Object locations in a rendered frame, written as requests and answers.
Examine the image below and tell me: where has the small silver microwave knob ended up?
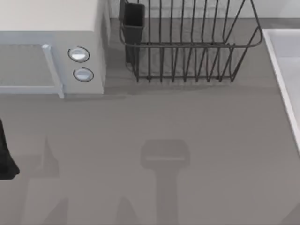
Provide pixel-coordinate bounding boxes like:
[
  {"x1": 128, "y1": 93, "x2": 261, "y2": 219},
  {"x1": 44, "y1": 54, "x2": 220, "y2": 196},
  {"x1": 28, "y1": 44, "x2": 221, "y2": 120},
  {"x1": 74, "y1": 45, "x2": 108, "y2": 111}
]
[{"x1": 73, "y1": 67, "x2": 94, "y2": 83}]

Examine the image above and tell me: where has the large silver microwave knob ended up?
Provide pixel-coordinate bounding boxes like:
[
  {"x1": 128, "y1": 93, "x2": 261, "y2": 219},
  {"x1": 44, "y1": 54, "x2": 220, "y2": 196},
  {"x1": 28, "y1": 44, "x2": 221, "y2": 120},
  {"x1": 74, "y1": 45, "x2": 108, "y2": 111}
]
[{"x1": 67, "y1": 45, "x2": 90, "y2": 63}]

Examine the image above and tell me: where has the black cutlery holder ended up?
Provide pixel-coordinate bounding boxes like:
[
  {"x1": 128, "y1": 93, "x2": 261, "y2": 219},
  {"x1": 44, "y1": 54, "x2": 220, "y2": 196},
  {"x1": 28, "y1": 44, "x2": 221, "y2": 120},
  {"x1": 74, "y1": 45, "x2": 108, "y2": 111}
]
[{"x1": 120, "y1": 0, "x2": 146, "y2": 64}]

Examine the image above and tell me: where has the pale microwave oven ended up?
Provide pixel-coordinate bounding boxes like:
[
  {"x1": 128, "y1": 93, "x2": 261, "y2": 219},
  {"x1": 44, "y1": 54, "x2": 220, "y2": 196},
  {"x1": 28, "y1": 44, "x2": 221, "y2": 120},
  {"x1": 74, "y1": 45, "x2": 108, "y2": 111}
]
[{"x1": 0, "y1": 0, "x2": 109, "y2": 99}]

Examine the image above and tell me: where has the microwave oven door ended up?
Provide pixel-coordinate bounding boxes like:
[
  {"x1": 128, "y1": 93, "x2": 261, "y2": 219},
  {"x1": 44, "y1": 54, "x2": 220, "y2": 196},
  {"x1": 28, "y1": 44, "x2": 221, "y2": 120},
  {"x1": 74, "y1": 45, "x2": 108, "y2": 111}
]
[{"x1": 0, "y1": 31, "x2": 65, "y2": 99}]

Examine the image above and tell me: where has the white sink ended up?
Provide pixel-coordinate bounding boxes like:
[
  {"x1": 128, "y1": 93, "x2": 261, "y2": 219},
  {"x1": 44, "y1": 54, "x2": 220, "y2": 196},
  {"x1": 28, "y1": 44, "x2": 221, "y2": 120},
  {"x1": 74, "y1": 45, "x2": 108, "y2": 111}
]
[{"x1": 262, "y1": 29, "x2": 300, "y2": 157}]

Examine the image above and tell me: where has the dark wire dish rack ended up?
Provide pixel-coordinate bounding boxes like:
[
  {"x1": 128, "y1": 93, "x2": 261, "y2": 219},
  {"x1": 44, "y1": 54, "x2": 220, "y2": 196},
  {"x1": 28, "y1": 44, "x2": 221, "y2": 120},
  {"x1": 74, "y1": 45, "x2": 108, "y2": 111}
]
[{"x1": 119, "y1": 0, "x2": 263, "y2": 83}]

